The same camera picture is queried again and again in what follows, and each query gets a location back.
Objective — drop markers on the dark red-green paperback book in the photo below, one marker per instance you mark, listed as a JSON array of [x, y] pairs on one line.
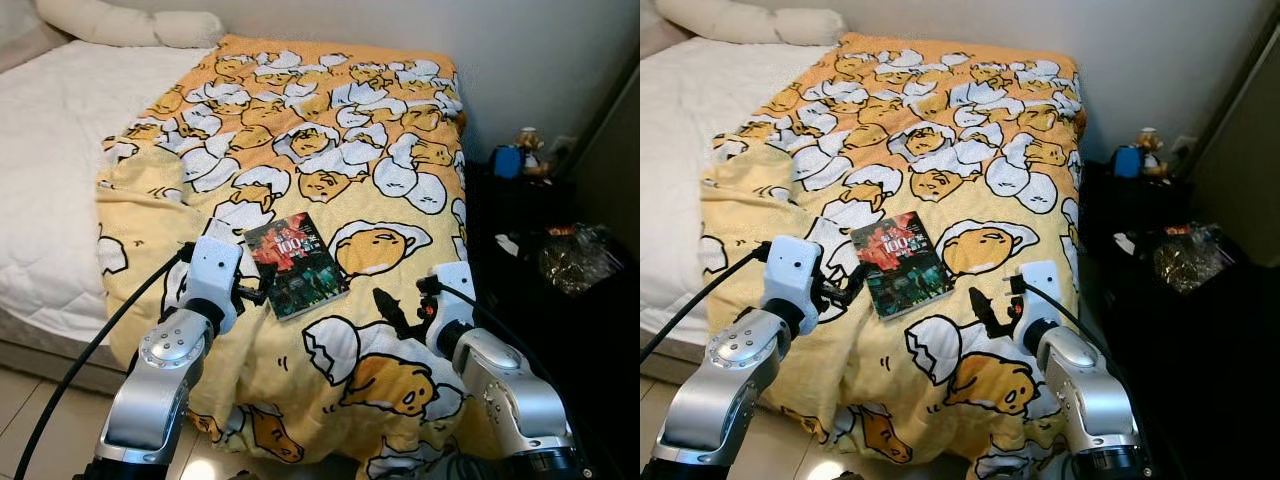
[[900, 270], [295, 270]]

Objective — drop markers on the yellow egg cartoon blanket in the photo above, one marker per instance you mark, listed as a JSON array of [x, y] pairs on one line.
[[950, 130], [330, 130]]

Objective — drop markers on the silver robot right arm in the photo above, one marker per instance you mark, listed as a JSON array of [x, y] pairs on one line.
[[1085, 390], [510, 390]]

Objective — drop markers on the small white paper scrap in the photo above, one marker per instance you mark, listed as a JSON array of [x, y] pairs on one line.
[[505, 244], [1126, 243]]

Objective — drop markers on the black nightstand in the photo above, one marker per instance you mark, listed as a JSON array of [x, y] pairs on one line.
[[520, 210], [1130, 210]]

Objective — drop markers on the crumpled clear plastic bag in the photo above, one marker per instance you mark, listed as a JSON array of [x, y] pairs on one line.
[[575, 260], [1190, 260]]

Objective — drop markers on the small blue container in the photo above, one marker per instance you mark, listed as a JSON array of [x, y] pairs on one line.
[[507, 162], [1128, 162]]

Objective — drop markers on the white quilted mattress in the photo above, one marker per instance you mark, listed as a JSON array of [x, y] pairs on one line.
[[690, 150], [60, 150]]

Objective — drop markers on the small brown figurine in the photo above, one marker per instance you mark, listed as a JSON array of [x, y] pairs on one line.
[[1152, 150], [530, 150]]

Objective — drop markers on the grey wardrobe panel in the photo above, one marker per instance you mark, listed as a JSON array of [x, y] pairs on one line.
[[612, 180], [1240, 170]]

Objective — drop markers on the cream knotted bolster pillow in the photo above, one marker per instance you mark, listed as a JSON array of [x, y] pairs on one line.
[[130, 22], [750, 22]]

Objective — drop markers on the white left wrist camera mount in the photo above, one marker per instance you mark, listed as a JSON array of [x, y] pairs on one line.
[[212, 270], [795, 270]]

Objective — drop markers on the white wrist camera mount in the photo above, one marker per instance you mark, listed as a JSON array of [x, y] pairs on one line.
[[455, 285], [212, 270], [795, 270], [1040, 285]]

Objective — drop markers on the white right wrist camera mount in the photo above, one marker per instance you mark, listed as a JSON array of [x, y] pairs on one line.
[[455, 285], [1040, 285]]

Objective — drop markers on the white wall socket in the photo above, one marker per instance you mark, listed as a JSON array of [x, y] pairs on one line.
[[1185, 150], [562, 150]]

